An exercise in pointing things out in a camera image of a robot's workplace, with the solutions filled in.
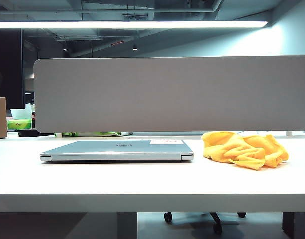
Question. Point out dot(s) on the yellow microfibre rag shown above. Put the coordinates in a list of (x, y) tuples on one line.
[(244, 150)]

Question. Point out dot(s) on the silver closed laptop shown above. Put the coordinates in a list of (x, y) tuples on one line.
[(105, 150)]

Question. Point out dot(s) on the white red-print sticker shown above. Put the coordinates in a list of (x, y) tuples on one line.
[(167, 142)]

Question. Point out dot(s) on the grey fabric desk divider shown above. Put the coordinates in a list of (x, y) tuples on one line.
[(167, 94)]

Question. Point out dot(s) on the green plastic package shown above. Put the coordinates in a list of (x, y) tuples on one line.
[(92, 134)]

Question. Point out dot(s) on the long ceiling light strip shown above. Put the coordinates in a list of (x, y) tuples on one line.
[(130, 24)]

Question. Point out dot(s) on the grey narrow table leg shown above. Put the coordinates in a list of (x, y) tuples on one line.
[(127, 225)]

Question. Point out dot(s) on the red-label cola bottle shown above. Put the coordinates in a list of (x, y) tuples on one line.
[(33, 120)]

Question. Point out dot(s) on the black office chair base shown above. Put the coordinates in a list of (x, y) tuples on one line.
[(217, 220)]

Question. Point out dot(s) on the black flat object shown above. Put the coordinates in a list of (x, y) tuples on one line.
[(30, 133)]

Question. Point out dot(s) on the white paper tissue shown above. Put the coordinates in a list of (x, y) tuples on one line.
[(21, 113)]

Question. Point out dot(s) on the green tissue box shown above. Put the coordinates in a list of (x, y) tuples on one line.
[(19, 124)]

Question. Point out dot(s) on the large dark display panel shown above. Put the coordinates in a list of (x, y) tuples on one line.
[(8, 69)]

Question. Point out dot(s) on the dark wide table leg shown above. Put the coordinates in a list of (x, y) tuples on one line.
[(297, 225)]

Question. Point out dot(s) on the white divider bracket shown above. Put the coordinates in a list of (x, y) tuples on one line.
[(288, 133), (58, 135)]

